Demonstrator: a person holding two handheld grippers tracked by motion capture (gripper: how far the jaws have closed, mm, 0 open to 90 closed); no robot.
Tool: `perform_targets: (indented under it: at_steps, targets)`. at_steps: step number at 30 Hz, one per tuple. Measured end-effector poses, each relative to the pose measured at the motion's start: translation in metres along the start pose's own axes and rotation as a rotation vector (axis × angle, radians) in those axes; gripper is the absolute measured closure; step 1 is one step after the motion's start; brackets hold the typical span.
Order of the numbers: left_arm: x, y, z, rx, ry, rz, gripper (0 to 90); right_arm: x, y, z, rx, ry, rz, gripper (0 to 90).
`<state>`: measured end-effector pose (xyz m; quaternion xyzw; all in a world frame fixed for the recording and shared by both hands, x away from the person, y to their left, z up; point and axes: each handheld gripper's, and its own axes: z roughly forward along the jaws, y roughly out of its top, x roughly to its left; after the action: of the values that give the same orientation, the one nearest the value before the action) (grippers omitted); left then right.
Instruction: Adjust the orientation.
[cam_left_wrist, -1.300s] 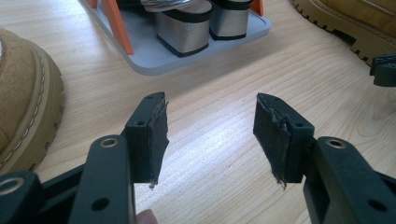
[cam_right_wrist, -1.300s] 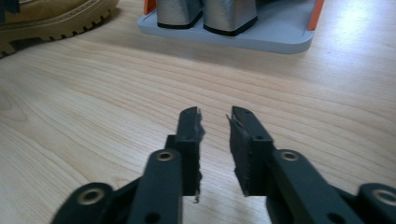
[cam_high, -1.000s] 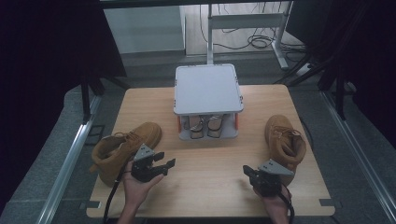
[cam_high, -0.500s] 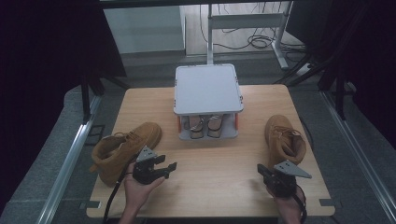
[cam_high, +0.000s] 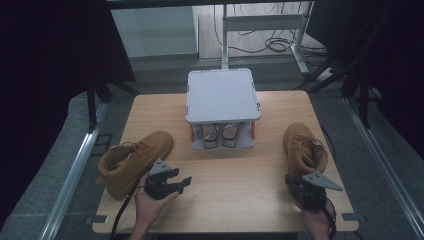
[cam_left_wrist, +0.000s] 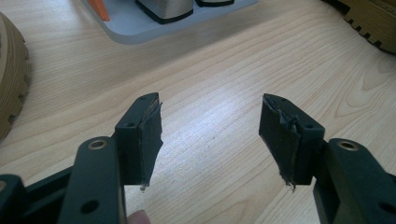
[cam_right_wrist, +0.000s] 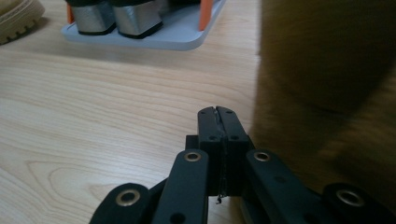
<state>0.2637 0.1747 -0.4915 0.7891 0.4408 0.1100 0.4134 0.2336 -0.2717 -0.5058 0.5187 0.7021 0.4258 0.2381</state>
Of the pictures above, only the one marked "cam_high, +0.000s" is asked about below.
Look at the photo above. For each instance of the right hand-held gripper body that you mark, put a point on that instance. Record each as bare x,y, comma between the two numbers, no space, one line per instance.
308,195

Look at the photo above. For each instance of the aluminium floor rail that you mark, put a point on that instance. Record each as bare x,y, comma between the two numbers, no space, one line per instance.
70,183
386,170

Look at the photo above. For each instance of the dark curtain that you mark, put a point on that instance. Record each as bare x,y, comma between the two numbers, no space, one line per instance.
393,66
50,66

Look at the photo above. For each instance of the person's left hand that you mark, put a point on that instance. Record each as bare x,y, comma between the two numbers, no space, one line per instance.
148,210

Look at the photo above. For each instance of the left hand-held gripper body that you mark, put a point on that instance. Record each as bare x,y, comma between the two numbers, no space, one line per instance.
160,186

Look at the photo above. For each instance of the person's right hand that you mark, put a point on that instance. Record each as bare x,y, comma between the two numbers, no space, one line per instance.
316,220

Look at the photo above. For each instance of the white metal desk frame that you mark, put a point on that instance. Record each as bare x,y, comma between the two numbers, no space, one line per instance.
263,23

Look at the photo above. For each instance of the black stand leg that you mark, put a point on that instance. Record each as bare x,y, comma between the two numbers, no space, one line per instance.
91,106
363,100

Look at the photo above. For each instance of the tan suede boot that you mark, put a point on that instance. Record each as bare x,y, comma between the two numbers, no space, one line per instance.
133,160
300,146

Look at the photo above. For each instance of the gray shoe rack orange legs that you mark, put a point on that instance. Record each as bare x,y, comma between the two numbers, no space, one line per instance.
221,96

